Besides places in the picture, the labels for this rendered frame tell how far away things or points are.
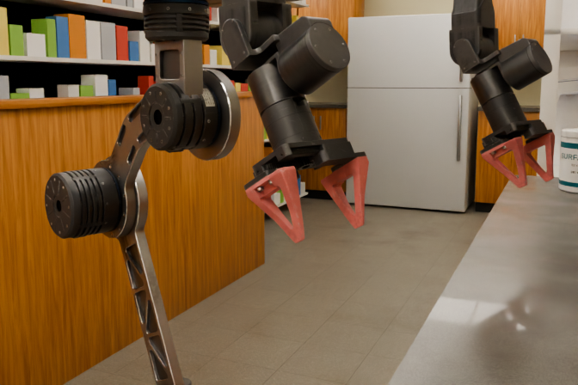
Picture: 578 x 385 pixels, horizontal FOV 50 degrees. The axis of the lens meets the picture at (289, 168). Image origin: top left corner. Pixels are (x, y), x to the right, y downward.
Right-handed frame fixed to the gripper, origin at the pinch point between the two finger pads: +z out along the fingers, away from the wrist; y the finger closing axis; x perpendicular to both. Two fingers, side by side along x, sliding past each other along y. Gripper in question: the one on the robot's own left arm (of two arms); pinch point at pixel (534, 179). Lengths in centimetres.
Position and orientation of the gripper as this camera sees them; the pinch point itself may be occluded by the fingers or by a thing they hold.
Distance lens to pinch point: 111.1
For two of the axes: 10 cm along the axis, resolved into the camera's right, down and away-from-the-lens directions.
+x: -6.0, 4.0, 6.9
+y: 7.3, -1.0, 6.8
